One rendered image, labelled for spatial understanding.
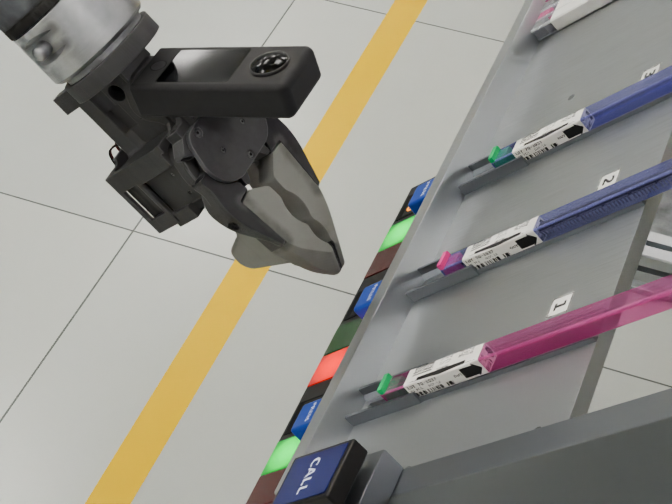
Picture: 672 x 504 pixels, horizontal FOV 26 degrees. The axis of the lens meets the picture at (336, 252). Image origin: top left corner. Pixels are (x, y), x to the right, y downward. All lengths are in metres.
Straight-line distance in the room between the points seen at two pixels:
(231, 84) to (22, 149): 1.33
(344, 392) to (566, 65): 0.33
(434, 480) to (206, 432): 1.06
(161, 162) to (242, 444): 0.89
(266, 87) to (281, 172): 0.10
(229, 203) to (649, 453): 0.35
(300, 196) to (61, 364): 0.97
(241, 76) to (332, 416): 0.21
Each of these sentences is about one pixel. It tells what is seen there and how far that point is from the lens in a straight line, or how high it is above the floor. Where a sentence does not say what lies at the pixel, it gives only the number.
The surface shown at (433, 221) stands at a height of 0.73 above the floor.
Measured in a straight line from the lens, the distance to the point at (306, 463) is 0.79.
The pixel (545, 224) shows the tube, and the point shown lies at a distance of 0.88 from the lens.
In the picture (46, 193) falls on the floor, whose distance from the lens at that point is 2.12.
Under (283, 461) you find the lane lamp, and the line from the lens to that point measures 0.95.
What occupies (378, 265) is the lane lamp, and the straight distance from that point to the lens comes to 1.08.
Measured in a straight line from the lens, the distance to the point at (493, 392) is 0.80.
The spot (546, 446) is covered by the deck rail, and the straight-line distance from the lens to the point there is 0.71.
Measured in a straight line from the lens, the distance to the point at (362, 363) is 0.91.
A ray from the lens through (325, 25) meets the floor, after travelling 2.38.
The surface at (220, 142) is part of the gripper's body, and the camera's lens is 0.93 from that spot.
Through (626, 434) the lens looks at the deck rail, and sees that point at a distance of 0.68.
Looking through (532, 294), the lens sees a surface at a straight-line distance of 0.85.
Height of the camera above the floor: 1.43
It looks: 46 degrees down
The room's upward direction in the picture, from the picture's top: straight up
